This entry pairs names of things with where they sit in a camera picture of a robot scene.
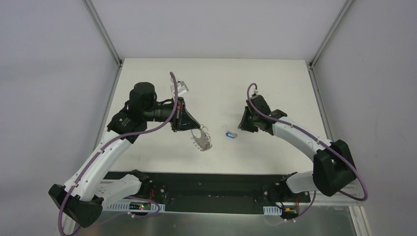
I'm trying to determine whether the left aluminium frame post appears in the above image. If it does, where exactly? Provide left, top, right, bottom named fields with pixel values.
left=83, top=0, right=123, bottom=67

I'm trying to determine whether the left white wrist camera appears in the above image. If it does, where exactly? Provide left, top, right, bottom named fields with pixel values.
left=170, top=81, right=189, bottom=97

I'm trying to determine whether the right aluminium frame post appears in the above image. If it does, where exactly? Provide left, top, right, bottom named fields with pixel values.
left=309, top=0, right=356, bottom=70

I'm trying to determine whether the right white cable duct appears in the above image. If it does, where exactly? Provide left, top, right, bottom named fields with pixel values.
left=263, top=206, right=282, bottom=216

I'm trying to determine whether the left white cable duct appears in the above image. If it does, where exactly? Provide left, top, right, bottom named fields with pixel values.
left=103, top=201, right=165, bottom=213

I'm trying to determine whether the blue tagged key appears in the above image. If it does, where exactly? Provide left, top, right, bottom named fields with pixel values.
left=225, top=131, right=238, bottom=139

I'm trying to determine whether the aluminium frame post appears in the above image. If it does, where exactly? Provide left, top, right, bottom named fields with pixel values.
left=309, top=0, right=356, bottom=70
left=83, top=0, right=123, bottom=67

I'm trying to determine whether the white cable duct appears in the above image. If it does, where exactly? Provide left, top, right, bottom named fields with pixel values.
left=263, top=206, right=282, bottom=216
left=103, top=201, right=165, bottom=213

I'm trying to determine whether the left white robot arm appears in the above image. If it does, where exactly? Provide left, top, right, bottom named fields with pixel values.
left=48, top=81, right=201, bottom=228

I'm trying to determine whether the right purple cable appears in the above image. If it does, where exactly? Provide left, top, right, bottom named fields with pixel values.
left=246, top=83, right=369, bottom=202

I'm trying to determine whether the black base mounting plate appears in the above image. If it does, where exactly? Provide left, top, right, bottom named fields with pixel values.
left=97, top=172, right=313, bottom=216

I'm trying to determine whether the purple cable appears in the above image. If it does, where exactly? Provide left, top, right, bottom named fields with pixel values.
left=246, top=83, right=369, bottom=202
left=58, top=72, right=179, bottom=236

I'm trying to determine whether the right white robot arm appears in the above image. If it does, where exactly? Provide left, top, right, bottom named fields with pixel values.
left=238, top=95, right=357, bottom=202

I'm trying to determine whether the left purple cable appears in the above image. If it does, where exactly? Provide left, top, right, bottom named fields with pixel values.
left=58, top=72, right=179, bottom=236

